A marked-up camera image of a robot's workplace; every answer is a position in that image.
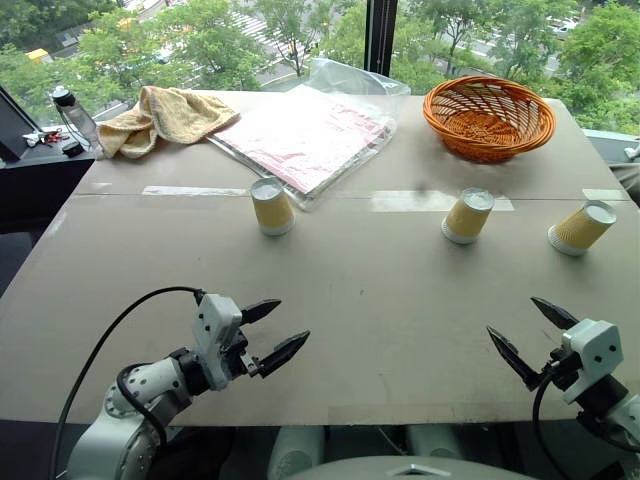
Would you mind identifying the dark slanted monitor panel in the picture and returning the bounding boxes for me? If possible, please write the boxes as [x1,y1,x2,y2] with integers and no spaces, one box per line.
[0,83,42,163]

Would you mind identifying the clear bottle with black cap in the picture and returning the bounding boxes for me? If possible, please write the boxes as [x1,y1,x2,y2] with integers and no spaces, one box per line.
[50,85,105,154]

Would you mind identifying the yellow ribbed paper cup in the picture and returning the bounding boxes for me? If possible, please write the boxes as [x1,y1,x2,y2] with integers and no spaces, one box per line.
[546,199,618,258]
[440,187,496,246]
[249,176,297,238]

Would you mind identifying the grey robot torso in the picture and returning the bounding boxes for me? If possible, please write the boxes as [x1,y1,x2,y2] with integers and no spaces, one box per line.
[282,453,629,480]

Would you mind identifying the grey ledge with white object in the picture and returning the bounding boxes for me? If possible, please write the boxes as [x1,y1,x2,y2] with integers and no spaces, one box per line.
[581,126,640,204]

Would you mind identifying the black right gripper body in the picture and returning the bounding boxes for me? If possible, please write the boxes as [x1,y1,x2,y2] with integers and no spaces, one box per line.
[531,346,585,392]

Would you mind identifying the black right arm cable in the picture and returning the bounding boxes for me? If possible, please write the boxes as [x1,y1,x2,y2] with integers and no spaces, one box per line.
[531,359,569,480]

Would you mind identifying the red and white small items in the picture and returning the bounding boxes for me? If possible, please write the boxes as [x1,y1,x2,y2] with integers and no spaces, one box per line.
[21,128,70,148]

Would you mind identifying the orange woven basket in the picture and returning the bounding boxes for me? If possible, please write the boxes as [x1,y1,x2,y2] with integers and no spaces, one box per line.
[422,75,558,165]

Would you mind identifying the plastic-wrapped pink paper sheets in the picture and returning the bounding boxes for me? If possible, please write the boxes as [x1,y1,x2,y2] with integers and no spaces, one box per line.
[206,84,399,213]

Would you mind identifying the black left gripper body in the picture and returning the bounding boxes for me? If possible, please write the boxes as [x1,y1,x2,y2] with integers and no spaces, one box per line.
[218,327,265,383]

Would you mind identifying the black window frame post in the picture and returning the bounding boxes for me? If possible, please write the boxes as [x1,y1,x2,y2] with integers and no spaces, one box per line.
[365,0,401,82]

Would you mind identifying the silver rounded robot leg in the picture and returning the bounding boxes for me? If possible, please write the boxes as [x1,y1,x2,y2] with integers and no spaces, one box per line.
[403,424,474,460]
[266,424,327,480]

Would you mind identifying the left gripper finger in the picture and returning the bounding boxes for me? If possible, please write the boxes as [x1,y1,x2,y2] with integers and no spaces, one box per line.
[256,330,312,379]
[241,298,283,325]

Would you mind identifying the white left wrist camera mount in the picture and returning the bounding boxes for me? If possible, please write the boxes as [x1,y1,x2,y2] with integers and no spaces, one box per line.
[191,293,243,392]

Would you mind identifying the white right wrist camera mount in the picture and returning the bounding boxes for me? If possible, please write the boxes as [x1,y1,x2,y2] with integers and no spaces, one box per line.
[560,319,626,407]

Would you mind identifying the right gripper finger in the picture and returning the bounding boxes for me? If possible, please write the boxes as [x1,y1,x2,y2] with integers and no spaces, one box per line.
[486,326,542,392]
[530,296,582,332]

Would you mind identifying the yellow terry towel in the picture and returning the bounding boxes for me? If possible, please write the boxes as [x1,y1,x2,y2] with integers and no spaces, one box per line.
[97,85,242,161]

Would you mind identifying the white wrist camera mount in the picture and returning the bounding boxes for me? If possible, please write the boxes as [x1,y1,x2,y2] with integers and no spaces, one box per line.
[560,319,626,407]
[191,293,243,392]

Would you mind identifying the black side cabinet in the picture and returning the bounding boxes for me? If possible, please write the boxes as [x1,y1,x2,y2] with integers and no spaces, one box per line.
[0,128,97,224]

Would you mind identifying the clear crumpled plastic bag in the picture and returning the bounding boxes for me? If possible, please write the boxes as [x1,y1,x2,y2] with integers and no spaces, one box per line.
[308,56,412,97]

